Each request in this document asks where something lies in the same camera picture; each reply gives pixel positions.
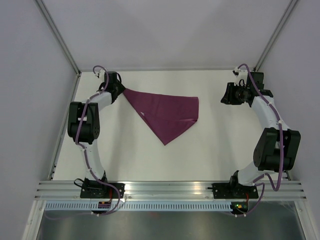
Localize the purple cloth napkin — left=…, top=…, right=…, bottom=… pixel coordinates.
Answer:
left=123, top=88, right=199, bottom=145

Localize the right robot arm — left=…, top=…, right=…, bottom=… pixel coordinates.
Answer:
left=220, top=69, right=301, bottom=198

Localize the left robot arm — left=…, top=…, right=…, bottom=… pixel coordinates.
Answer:
left=67, top=69, right=125, bottom=198

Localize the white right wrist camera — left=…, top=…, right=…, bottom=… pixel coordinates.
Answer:
left=232, top=67, right=248, bottom=85

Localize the aluminium right frame post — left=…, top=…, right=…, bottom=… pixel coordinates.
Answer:
left=253, top=0, right=300, bottom=72

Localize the aluminium frame post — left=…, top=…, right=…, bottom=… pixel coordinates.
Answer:
left=253, top=0, right=300, bottom=72
left=33, top=0, right=81, bottom=76

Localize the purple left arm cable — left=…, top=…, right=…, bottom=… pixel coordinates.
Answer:
left=74, top=65, right=126, bottom=221

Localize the aluminium left frame post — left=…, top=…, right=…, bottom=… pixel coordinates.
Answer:
left=33, top=0, right=81, bottom=76

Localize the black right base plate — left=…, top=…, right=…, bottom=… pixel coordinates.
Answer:
left=208, top=182, right=259, bottom=200

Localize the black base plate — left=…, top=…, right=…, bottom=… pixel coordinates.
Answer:
left=80, top=178, right=125, bottom=199
left=208, top=182, right=259, bottom=200

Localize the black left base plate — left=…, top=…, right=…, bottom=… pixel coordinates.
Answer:
left=80, top=178, right=125, bottom=199

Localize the aluminium front rail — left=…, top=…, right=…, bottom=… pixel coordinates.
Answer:
left=34, top=180, right=307, bottom=201

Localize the white slotted cable duct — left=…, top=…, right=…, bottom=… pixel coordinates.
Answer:
left=45, top=200, right=232, bottom=212

